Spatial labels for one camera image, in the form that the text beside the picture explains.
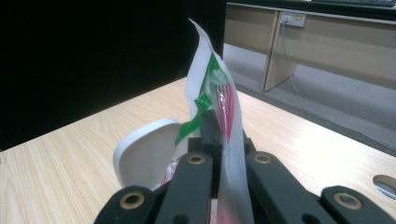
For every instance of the pink and white plastic bag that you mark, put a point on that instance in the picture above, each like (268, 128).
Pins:
(202, 62)

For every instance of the white wall socket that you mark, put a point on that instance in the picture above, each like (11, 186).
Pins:
(292, 19)

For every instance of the light wooden desk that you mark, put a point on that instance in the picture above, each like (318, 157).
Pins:
(336, 46)

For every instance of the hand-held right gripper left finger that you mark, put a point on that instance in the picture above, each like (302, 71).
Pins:
(209, 130)

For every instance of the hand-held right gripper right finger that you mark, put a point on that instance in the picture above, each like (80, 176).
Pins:
(249, 144)

